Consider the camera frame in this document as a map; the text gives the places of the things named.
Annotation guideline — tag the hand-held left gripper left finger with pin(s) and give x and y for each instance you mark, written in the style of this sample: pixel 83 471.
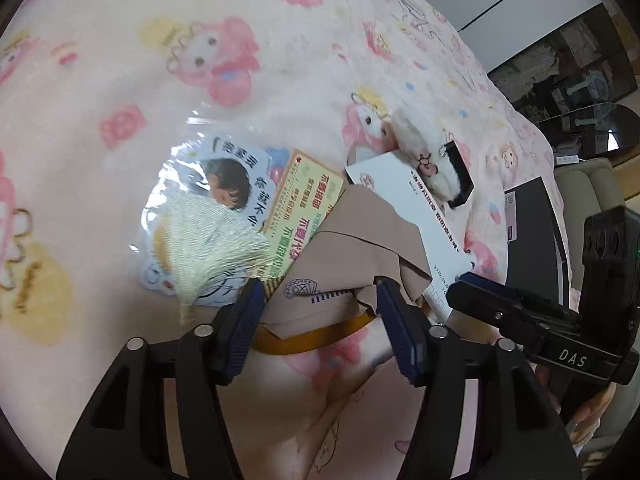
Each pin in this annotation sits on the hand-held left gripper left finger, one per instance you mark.
pixel 245 325

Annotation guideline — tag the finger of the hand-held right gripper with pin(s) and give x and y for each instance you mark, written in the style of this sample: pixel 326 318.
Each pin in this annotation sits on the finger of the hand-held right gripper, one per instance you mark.
pixel 487 297

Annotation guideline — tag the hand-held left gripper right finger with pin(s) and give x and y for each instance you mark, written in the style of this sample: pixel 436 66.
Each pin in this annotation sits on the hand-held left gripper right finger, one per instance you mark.
pixel 400 330

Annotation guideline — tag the large black box container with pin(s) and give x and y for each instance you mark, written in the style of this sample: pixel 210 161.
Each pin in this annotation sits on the large black box container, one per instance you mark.
pixel 535 230

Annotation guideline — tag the brown paper envelope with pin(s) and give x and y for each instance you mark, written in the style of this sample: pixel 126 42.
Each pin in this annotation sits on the brown paper envelope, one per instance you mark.
pixel 360 240

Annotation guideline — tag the person's right hand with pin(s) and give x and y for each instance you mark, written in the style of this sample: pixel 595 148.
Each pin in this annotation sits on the person's right hand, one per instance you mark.
pixel 595 410

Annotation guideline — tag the orange ribbon band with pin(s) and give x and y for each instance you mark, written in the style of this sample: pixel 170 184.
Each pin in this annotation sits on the orange ribbon band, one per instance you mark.
pixel 320 341

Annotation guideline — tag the pale green tassel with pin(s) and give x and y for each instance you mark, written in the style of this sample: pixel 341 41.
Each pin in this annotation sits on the pale green tassel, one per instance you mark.
pixel 215 250

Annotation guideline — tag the white paper envelope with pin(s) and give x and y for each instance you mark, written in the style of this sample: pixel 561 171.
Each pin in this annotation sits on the white paper envelope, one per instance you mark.
pixel 425 220

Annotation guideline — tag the grey sofa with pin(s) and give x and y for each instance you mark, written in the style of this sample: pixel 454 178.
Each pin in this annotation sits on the grey sofa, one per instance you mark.
pixel 575 185

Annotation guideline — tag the small black box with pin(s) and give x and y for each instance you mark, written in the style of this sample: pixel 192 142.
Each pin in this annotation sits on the small black box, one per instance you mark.
pixel 462 180

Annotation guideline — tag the white power strip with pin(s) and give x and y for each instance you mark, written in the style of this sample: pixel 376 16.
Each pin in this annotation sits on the white power strip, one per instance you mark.
pixel 567 160

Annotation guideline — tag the green and orange card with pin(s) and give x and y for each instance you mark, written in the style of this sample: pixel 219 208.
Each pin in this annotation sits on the green and orange card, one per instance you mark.
pixel 305 210

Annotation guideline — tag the clear bag with photo card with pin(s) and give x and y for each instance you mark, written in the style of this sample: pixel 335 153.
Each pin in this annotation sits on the clear bag with photo card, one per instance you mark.
pixel 220 195

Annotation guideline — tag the glass table top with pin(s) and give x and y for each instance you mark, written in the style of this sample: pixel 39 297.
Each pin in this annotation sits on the glass table top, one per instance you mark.
pixel 590 125

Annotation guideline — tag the white plush sheep toy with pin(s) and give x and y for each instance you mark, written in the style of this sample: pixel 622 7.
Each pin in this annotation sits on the white plush sheep toy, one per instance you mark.
pixel 425 145

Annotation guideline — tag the pink cartoon printed blanket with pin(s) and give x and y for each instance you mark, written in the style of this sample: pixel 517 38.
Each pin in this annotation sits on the pink cartoon printed blanket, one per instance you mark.
pixel 75 210

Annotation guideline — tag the dark glass display cabinet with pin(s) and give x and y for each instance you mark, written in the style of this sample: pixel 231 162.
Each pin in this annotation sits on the dark glass display cabinet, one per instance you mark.
pixel 565 70

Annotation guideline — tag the white cabinet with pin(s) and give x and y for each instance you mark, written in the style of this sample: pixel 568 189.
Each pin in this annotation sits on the white cabinet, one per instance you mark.
pixel 500 0

